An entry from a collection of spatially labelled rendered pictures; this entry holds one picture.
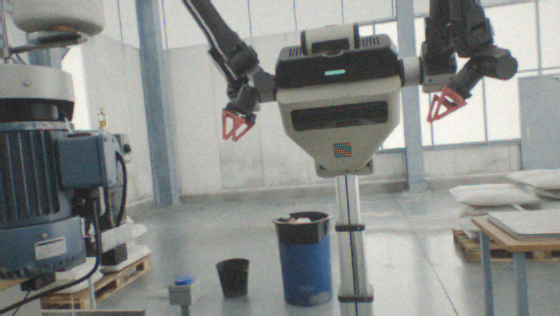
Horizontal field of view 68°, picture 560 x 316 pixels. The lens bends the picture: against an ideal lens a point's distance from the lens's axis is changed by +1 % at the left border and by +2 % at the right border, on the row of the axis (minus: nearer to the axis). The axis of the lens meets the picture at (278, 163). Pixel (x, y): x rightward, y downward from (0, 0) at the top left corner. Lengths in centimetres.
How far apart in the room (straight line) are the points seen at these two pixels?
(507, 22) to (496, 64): 847
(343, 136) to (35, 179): 91
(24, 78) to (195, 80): 905
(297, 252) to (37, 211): 256
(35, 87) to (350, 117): 87
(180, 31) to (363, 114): 896
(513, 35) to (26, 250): 924
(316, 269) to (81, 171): 263
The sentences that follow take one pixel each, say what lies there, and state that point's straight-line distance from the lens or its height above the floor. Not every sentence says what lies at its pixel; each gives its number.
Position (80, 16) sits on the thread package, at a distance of 92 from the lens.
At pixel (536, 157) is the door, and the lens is 947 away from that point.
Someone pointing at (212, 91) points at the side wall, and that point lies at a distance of 958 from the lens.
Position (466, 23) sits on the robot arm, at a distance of 111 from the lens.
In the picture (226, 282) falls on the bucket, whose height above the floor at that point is 14.
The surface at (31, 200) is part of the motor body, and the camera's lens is 77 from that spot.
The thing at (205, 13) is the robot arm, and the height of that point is 161.
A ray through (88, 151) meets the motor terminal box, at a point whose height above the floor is 128.
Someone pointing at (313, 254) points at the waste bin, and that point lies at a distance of 318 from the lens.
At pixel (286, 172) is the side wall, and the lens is 912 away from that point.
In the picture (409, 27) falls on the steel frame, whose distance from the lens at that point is 876.
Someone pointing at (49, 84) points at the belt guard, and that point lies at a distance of 77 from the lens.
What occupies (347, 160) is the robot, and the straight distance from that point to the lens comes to 143.
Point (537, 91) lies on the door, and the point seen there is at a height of 179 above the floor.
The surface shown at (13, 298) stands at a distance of 138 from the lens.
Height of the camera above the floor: 127
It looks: 3 degrees down
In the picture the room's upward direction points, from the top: 5 degrees counter-clockwise
